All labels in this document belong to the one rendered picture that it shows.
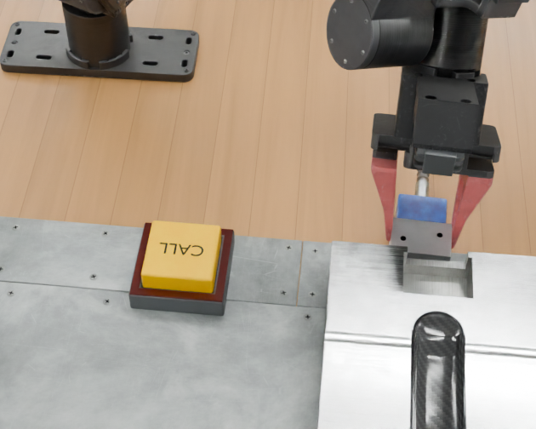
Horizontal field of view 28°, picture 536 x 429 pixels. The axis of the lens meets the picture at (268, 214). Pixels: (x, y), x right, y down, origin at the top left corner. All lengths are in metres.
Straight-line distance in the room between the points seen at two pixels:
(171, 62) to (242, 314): 0.32
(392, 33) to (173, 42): 0.39
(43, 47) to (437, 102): 0.51
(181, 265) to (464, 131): 0.27
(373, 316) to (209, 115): 0.35
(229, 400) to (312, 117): 0.33
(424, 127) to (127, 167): 0.35
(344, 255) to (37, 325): 0.27
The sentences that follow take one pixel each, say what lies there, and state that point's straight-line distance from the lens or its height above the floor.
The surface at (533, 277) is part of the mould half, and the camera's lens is 0.84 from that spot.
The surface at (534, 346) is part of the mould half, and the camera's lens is 0.81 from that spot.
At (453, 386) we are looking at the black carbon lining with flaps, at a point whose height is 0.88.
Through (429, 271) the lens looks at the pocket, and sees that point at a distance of 0.86.
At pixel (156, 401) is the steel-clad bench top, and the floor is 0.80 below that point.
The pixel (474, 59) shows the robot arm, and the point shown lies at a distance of 0.85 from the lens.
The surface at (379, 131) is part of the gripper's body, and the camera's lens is 0.86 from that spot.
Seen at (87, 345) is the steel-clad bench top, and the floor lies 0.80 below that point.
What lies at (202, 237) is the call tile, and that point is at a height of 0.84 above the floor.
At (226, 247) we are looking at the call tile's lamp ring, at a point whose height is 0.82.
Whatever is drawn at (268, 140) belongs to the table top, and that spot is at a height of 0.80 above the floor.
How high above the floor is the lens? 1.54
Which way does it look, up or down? 50 degrees down
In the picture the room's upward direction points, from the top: 1 degrees clockwise
